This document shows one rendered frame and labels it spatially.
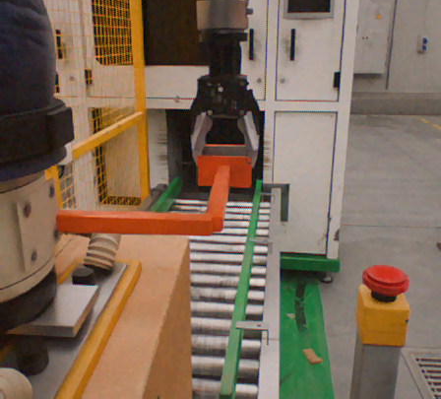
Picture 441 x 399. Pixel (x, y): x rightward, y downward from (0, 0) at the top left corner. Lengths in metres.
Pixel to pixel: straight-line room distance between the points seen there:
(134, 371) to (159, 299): 0.14
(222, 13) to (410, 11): 8.76
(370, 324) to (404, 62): 8.71
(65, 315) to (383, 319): 0.47
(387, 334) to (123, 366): 0.43
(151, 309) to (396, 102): 8.80
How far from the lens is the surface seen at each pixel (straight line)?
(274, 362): 1.26
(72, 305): 0.54
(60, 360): 0.50
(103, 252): 0.63
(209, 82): 0.65
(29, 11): 0.46
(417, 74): 9.46
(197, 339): 1.41
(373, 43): 8.91
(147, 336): 0.56
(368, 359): 0.81
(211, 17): 0.66
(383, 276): 0.76
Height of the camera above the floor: 1.39
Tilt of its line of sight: 17 degrees down
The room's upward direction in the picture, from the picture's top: straight up
